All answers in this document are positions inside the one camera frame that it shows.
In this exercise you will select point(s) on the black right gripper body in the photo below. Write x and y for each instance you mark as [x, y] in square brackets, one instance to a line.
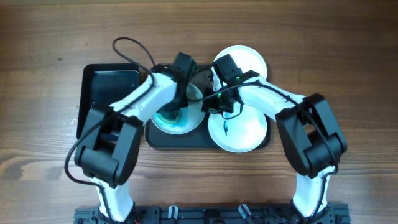
[219, 104]

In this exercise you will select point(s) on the black water tub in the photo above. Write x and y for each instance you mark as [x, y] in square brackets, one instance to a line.
[105, 84]

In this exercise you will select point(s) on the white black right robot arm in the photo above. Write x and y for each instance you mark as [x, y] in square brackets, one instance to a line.
[311, 137]

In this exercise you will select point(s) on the white plate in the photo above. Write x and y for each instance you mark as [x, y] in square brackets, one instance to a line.
[188, 119]
[246, 59]
[240, 131]

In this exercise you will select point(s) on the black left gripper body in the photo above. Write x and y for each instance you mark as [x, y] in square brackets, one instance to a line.
[178, 101]

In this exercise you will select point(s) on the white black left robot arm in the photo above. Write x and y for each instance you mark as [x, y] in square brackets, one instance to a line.
[109, 133]

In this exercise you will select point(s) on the green yellow sponge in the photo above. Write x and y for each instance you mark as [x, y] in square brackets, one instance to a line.
[171, 117]

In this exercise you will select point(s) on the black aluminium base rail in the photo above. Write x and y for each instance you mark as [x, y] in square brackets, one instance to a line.
[278, 213]

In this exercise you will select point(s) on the dark grey serving tray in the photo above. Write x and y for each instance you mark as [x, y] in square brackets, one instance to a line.
[198, 138]

